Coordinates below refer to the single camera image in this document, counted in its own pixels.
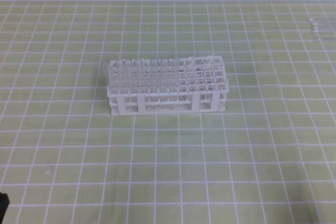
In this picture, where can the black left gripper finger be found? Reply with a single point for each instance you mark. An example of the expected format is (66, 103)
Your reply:
(4, 203)

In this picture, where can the clear glass test tube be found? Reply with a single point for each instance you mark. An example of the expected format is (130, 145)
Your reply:
(174, 73)

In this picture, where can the racked test tube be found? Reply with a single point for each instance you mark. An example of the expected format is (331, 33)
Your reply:
(119, 68)
(154, 75)
(129, 74)
(165, 75)
(140, 75)

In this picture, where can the white plastic test tube rack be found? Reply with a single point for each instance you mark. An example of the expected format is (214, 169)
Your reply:
(202, 87)

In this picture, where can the green checked tablecloth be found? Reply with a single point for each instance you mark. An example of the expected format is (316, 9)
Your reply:
(269, 158)

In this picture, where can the clear test tube bottom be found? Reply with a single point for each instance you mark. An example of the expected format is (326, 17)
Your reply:
(324, 36)

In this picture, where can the clear test tube top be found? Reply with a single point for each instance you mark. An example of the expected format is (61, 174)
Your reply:
(319, 22)

